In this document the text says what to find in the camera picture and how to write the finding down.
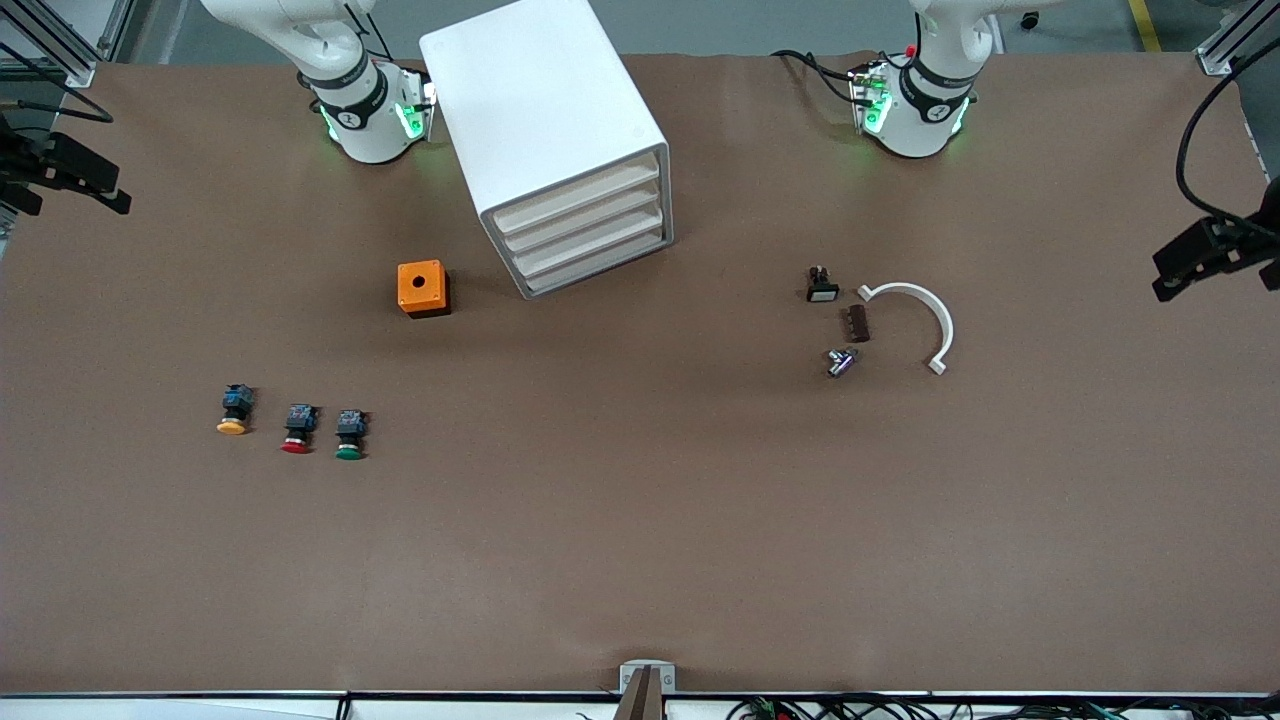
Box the brown camera pole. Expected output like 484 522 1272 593
615 668 666 720

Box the white curved plastic bracket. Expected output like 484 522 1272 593
857 282 956 376

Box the black left base cable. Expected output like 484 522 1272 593
770 48 873 107

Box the aluminium frame profile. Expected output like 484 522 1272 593
1195 0 1280 77
0 0 99 87

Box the grey metal mount bracket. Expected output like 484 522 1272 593
620 660 676 694

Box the black cable bundle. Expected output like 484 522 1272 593
728 693 1280 720

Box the red mushroom push button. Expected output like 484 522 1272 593
281 403 322 456

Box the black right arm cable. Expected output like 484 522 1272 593
0 70 114 127

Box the yellow mushroom push button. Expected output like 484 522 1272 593
216 384 257 436

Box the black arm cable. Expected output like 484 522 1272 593
1176 40 1280 229
0 70 114 127

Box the orange box with hole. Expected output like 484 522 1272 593
397 260 451 319

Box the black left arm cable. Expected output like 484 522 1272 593
1176 40 1280 229

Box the green mushroom push button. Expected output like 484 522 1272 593
334 408 370 461

